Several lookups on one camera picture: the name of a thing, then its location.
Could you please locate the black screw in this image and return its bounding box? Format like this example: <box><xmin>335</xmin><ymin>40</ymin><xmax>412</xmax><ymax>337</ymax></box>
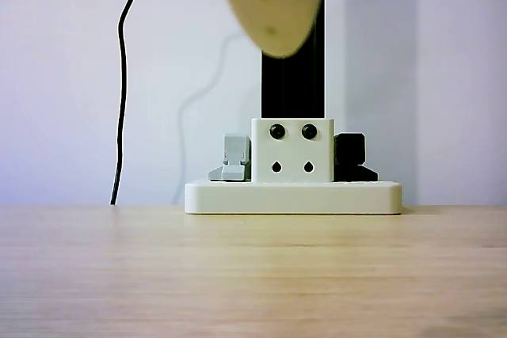
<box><xmin>300</xmin><ymin>123</ymin><xmax>319</xmax><ymax>142</ymax></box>
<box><xmin>269</xmin><ymin>123</ymin><xmax>288</xmax><ymax>142</ymax></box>

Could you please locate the grey clamp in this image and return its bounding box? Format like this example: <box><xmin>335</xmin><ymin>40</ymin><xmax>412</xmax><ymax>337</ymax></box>
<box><xmin>208</xmin><ymin>133</ymin><xmax>254</xmax><ymax>183</ymax></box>

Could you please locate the black clamp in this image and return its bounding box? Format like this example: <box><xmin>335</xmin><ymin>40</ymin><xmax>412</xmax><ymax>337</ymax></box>
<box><xmin>334</xmin><ymin>131</ymin><xmax>379</xmax><ymax>183</ymax></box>

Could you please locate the white perforated stand base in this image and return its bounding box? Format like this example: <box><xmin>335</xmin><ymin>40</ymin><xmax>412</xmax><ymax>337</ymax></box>
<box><xmin>184</xmin><ymin>180</ymin><xmax>403</xmax><ymax>217</ymax></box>

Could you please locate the white cable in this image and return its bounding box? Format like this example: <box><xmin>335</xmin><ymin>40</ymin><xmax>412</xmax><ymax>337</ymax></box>
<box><xmin>171</xmin><ymin>32</ymin><xmax>254</xmax><ymax>205</ymax></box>

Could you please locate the black cable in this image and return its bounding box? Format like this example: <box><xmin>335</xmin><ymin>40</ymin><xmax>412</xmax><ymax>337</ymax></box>
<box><xmin>109</xmin><ymin>0</ymin><xmax>148</xmax><ymax>207</ymax></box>

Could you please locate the white post bracket block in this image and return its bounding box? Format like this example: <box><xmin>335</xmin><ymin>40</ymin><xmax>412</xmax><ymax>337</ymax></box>
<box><xmin>250</xmin><ymin>117</ymin><xmax>336</xmax><ymax>185</ymax></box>

